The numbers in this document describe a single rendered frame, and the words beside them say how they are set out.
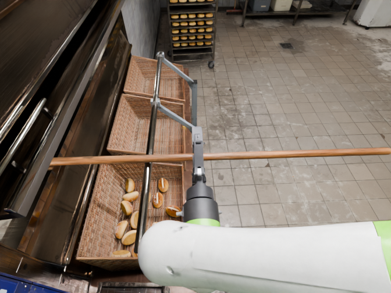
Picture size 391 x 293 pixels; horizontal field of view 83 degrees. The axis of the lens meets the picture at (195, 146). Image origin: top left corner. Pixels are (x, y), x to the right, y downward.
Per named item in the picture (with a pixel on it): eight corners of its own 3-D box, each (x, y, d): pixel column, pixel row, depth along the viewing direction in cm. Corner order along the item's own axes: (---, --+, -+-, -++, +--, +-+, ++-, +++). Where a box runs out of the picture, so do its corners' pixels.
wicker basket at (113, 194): (95, 274, 115) (71, 261, 93) (113, 180, 151) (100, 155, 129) (188, 267, 116) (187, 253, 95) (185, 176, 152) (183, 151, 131)
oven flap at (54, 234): (60, 266, 86) (11, 255, 71) (128, 47, 201) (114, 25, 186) (69, 264, 85) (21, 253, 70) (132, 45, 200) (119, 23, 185)
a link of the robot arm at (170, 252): (395, 337, 25) (370, 235, 31) (406, 345, 18) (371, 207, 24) (159, 285, 44) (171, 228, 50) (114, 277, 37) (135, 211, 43)
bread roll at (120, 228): (128, 223, 131) (119, 220, 130) (129, 220, 126) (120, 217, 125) (121, 240, 124) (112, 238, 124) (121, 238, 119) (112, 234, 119)
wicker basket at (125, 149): (117, 174, 153) (104, 149, 132) (128, 118, 189) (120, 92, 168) (187, 172, 155) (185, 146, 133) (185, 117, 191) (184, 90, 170)
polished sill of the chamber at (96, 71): (4, 254, 69) (-4, 250, 66) (114, 21, 184) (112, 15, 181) (24, 253, 69) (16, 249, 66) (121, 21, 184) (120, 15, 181)
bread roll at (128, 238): (142, 238, 123) (139, 233, 128) (136, 228, 122) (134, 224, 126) (125, 249, 120) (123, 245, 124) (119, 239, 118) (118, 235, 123)
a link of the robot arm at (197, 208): (221, 231, 58) (225, 217, 51) (177, 232, 58) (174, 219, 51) (219, 209, 62) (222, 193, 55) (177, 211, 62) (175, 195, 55)
